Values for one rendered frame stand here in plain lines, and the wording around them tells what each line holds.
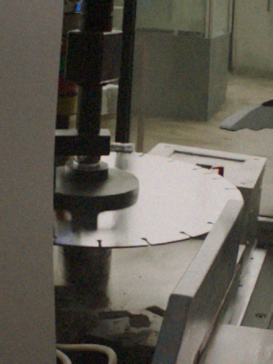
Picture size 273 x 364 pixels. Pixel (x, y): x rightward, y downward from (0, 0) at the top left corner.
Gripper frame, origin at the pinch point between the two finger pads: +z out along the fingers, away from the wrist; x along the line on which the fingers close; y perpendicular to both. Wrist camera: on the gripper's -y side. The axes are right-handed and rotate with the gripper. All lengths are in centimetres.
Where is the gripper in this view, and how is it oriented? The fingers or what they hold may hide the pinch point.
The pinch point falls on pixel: (249, 186)
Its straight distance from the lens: 68.2
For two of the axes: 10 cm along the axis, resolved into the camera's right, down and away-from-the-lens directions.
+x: -4.4, -9.0, 0.1
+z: -7.5, 3.8, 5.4
